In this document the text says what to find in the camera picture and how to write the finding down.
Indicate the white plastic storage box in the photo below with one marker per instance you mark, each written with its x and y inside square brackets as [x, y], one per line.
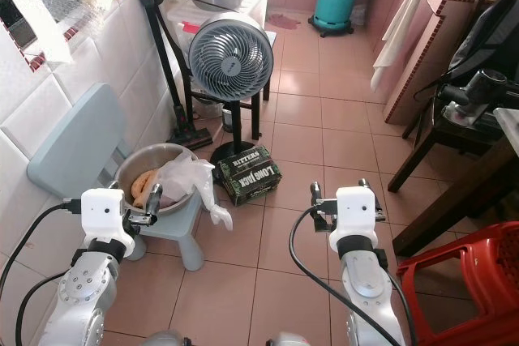
[178, 38]

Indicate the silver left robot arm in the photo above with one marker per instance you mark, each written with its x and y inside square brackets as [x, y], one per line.
[81, 297]

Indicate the large metal basin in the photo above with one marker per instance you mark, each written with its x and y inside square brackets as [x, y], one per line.
[142, 155]

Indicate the grey-blue plastic chair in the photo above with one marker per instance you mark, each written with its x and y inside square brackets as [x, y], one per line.
[73, 143]

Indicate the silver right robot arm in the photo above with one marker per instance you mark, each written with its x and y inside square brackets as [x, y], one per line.
[365, 289]

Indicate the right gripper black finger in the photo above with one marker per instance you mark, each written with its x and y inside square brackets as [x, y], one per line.
[316, 194]
[362, 184]

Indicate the grey robot left leg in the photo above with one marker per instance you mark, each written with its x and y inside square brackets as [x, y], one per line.
[166, 339]

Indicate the grey robot leg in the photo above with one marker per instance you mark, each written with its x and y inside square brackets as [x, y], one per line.
[288, 340]
[166, 339]

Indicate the pink tiled cabinet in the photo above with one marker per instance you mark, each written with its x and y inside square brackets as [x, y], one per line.
[426, 30]

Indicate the white window curtain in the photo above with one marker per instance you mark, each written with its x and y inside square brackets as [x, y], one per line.
[49, 14]

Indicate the clear plastic bag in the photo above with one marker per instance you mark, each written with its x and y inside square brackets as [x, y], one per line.
[186, 180]

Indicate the white hanging cloth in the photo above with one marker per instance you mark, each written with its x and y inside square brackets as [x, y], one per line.
[397, 34]

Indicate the dark wooden marble-top table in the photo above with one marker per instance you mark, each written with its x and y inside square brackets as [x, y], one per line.
[454, 200]

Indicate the black hair dryer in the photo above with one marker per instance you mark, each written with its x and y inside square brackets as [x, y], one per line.
[474, 87]

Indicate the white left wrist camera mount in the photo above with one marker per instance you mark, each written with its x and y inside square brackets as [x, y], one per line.
[105, 216]

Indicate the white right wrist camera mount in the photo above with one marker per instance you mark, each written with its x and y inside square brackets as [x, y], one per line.
[357, 215]

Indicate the grey robot right leg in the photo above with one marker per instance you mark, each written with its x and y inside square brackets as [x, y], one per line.
[288, 340]

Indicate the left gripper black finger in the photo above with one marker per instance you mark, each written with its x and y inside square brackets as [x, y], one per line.
[153, 198]

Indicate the black metal stand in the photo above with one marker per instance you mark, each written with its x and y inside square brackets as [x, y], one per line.
[247, 119]

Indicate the grey standing fan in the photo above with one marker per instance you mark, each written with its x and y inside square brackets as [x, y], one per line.
[231, 58]

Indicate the dark printed cardboard box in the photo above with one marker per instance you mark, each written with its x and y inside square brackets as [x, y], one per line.
[247, 176]

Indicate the red plastic stool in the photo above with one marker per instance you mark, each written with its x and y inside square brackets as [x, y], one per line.
[470, 273]

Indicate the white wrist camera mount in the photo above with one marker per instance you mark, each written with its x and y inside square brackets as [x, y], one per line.
[105, 216]
[357, 215]

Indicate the dark wooden chair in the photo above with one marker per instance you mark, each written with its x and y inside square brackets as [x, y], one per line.
[462, 131]

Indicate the black backpack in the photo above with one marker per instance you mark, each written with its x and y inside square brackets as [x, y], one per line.
[491, 38]

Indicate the orange bread in basin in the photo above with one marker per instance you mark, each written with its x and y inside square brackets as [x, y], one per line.
[144, 182]

